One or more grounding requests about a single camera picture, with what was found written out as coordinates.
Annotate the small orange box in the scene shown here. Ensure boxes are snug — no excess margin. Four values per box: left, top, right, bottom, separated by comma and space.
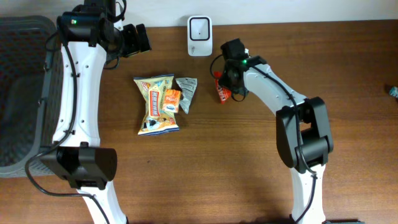
162, 89, 182, 113

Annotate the yellow chip bag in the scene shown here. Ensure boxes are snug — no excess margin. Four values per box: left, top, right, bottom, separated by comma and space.
134, 74, 179, 136

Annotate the silver foil packet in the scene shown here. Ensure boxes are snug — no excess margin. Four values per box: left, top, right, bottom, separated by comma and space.
176, 77, 198, 114

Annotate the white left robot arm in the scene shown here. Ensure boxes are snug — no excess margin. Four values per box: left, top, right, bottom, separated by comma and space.
40, 1, 151, 223

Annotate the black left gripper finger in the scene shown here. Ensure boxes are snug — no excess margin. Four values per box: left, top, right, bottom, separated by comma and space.
136, 24, 152, 52
123, 24, 139, 57

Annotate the blue mouthwash bottle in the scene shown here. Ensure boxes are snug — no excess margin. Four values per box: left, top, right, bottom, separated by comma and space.
389, 86, 398, 99

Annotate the grey plastic mesh basket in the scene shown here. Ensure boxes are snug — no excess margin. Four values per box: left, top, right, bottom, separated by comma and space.
1, 16, 63, 178

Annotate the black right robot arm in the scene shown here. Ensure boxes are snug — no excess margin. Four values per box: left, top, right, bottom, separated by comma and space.
218, 39, 334, 223

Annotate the white black barcode scanner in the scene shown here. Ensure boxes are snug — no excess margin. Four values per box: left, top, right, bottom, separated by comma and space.
187, 16, 213, 57

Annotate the red snack bag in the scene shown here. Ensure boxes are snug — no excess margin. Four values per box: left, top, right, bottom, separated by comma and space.
213, 72, 231, 105

